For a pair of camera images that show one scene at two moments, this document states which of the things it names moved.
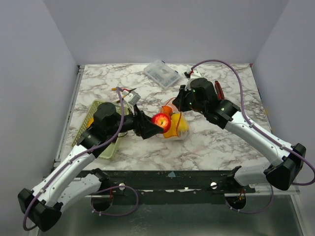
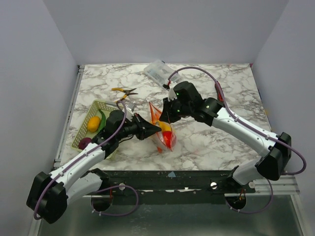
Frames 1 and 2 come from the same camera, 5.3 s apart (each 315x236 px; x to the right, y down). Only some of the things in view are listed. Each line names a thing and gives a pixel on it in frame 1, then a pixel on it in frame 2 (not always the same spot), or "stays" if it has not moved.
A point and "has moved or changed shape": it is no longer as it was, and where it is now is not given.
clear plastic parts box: x=162 y=73 stays
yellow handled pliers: x=114 y=89 stays
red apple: x=162 y=120 to x=168 y=135
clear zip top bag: x=175 y=124 has moved or changed shape
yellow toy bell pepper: x=179 y=123 to x=165 y=126
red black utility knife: x=220 y=93 stays
